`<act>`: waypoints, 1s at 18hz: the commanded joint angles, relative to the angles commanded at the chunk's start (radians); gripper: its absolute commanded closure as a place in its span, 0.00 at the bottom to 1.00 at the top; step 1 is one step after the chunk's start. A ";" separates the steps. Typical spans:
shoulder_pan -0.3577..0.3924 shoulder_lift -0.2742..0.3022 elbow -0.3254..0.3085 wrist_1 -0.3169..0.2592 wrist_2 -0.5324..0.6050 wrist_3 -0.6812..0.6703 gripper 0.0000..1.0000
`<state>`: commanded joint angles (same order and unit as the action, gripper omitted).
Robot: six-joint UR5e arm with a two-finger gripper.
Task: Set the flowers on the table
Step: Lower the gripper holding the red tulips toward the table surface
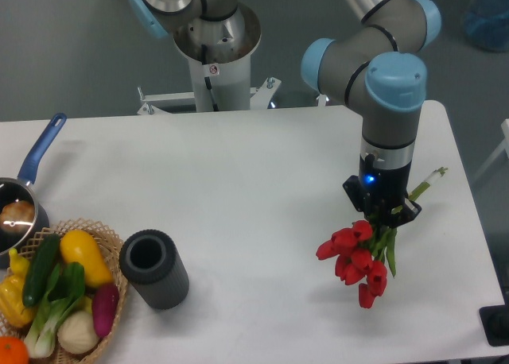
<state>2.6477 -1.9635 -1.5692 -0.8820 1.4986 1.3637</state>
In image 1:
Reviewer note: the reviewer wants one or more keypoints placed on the white frame at right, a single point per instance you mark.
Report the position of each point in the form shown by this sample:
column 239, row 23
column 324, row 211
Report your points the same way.
column 500, row 149

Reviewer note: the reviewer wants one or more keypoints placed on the green bok choy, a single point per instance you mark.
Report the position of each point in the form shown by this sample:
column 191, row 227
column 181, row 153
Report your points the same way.
column 63, row 292

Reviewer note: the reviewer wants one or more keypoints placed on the orange fruit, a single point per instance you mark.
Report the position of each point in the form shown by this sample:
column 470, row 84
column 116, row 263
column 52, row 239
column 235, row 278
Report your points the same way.
column 13, row 351

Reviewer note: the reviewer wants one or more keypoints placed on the red tulip bouquet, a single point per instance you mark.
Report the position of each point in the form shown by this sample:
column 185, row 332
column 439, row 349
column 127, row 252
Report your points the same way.
column 365, row 256

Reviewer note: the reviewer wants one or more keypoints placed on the blue handled saucepan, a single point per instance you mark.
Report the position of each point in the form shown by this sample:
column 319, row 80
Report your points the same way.
column 20, row 188

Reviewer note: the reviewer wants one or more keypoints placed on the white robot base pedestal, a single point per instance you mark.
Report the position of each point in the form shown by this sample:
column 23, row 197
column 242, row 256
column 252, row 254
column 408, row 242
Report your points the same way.
column 219, row 63

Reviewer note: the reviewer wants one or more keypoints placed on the yellow bell pepper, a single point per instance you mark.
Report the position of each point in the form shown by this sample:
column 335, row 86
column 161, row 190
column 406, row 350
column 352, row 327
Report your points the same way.
column 12, row 307

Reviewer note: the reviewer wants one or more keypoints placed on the green cucumber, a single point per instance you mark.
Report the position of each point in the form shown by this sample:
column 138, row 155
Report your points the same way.
column 39, row 270

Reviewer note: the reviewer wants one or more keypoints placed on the blue bag in background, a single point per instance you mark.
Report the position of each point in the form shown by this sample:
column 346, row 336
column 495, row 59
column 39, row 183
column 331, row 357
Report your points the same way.
column 485, row 24

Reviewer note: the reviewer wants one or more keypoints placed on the woven wicker basket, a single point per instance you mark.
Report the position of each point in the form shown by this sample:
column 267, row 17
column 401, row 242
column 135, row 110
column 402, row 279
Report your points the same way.
column 110, row 245

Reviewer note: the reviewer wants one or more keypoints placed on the yellow squash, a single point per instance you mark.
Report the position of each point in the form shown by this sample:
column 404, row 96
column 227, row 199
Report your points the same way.
column 79, row 246

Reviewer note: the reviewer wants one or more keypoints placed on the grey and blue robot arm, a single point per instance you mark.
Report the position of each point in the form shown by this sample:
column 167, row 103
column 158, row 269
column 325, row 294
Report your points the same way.
column 377, row 74

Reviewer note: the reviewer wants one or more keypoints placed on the purple eggplant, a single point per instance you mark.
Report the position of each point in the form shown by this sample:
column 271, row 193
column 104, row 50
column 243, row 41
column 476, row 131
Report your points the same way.
column 104, row 305

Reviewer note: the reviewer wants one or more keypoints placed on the black device at edge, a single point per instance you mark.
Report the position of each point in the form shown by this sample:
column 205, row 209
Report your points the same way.
column 495, row 324

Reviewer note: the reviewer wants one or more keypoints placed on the white garlic bulb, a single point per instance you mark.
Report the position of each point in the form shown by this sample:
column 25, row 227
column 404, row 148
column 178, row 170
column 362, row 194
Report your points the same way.
column 76, row 334

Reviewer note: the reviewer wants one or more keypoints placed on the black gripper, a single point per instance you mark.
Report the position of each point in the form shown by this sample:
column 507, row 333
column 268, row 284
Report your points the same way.
column 381, row 195

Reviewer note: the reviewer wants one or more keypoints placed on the dark grey ribbed vase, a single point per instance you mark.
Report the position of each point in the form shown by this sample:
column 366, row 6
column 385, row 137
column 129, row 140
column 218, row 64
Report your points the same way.
column 150, row 261

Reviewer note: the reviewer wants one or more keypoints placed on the brown patty in pan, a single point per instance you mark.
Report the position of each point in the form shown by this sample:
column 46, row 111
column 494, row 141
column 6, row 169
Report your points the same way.
column 17, row 217

